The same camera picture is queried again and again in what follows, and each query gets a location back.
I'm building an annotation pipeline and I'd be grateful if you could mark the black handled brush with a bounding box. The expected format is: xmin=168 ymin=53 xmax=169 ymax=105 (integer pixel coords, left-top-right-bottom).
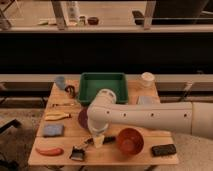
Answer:
xmin=70 ymin=136 xmax=116 ymax=161

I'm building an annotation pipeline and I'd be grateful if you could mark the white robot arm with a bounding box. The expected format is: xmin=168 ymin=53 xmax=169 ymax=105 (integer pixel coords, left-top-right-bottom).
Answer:
xmin=87 ymin=89 xmax=213 ymax=139

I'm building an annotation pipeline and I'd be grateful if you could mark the blue tipped cup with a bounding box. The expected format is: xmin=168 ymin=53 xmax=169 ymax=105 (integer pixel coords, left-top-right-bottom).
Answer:
xmin=54 ymin=76 xmax=67 ymax=90

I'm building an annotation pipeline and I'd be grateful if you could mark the purple bowl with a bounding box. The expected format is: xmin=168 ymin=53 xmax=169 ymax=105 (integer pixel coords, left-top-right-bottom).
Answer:
xmin=78 ymin=107 xmax=88 ymax=129

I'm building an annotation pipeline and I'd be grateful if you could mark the red chili pepper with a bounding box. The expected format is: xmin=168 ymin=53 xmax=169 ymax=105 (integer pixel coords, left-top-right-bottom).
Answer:
xmin=35 ymin=148 xmax=64 ymax=156

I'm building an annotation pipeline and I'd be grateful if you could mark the blue sponge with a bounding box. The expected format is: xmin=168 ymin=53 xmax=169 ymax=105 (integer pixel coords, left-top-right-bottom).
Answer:
xmin=43 ymin=124 xmax=64 ymax=137

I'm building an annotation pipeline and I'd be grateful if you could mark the yellow banana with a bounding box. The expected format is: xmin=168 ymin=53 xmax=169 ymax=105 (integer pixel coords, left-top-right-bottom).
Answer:
xmin=44 ymin=113 xmax=71 ymax=121

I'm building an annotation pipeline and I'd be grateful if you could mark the green plastic tray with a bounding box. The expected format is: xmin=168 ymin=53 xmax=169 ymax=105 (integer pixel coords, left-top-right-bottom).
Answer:
xmin=78 ymin=72 xmax=128 ymax=106

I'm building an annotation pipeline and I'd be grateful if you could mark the small metal spoon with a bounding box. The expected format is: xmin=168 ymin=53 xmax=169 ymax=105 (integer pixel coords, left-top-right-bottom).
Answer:
xmin=51 ymin=103 xmax=75 ymax=108

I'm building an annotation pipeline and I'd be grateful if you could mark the black binder clip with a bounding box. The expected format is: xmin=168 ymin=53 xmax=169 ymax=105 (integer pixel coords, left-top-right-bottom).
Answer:
xmin=65 ymin=85 xmax=76 ymax=98

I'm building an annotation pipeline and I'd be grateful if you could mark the blue square cloth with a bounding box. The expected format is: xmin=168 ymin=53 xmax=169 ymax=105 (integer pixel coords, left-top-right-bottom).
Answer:
xmin=137 ymin=96 xmax=158 ymax=105

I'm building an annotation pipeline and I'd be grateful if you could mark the black rectangular sponge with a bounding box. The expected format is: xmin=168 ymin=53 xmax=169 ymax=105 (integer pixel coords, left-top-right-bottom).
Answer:
xmin=151 ymin=144 xmax=176 ymax=157

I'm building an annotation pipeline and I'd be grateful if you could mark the small green jar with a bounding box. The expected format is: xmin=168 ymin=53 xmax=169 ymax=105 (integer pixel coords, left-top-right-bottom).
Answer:
xmin=78 ymin=16 xmax=86 ymax=26

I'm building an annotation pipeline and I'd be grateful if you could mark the dark red background bowl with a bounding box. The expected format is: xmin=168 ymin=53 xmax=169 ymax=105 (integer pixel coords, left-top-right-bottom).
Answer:
xmin=87 ymin=17 xmax=99 ymax=25

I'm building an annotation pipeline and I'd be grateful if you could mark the white background bottle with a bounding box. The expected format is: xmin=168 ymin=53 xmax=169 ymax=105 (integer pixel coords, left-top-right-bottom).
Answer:
xmin=67 ymin=1 xmax=80 ymax=26

